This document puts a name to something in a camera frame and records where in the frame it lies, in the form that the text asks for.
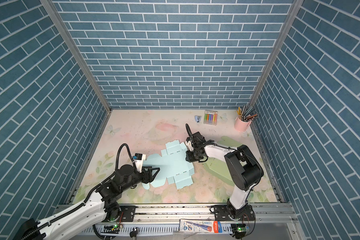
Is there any coloured marker pack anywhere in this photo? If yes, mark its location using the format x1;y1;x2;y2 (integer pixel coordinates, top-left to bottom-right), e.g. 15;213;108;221
204;110;218;126

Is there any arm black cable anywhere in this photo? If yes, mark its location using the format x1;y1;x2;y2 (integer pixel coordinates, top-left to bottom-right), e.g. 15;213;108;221
115;143;138;173
184;123;196;145

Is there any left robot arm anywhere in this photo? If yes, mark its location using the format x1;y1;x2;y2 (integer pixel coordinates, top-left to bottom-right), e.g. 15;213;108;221
14;165;160;240

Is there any light green paper box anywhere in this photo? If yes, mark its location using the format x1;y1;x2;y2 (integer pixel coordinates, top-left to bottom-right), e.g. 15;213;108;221
203;136;242;187

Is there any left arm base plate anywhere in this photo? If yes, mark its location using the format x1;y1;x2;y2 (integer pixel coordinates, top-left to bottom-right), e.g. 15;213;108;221
104;205;137;223

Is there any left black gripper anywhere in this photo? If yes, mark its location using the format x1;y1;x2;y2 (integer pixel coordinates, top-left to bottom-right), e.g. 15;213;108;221
121;165;161;194

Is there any red white blue package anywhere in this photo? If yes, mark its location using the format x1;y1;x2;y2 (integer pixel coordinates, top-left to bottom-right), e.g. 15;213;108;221
180;219;223;234

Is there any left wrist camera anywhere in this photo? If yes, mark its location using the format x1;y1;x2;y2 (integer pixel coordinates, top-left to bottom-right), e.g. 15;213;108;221
133;153;147;173

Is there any pink pencil cup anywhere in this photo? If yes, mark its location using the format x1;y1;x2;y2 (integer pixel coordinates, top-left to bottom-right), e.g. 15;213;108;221
234;117;252;133

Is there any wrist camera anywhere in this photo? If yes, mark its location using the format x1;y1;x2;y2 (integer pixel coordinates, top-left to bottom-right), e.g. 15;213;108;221
185;141;194;152
133;153;147;173

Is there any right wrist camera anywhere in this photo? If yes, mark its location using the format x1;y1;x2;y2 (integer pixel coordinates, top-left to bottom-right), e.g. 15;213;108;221
185;141;194;152

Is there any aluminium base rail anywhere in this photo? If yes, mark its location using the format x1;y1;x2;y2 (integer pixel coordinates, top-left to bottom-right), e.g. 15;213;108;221
57;203;304;239

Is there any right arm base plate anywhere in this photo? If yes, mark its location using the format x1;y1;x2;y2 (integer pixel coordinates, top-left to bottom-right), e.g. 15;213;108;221
210;204;256;221

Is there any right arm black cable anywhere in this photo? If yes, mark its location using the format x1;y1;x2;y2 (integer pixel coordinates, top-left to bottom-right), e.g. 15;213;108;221
184;123;196;145

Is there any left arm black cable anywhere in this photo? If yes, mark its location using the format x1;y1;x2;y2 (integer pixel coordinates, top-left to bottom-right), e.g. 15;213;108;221
115;143;138;173

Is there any light blue paper box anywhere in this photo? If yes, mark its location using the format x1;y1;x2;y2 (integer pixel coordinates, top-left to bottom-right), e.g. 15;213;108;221
143;140;195;190

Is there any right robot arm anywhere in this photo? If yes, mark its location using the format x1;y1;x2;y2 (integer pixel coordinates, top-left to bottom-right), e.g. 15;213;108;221
186;130;264;219

